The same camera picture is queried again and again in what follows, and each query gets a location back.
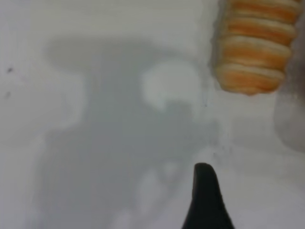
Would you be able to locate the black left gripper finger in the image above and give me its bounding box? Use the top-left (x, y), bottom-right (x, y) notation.
top-left (181, 163), bottom-right (237, 229)

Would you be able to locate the striped orange cream bread roll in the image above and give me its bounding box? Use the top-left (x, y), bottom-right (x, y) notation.
top-left (209, 0), bottom-right (304, 97)

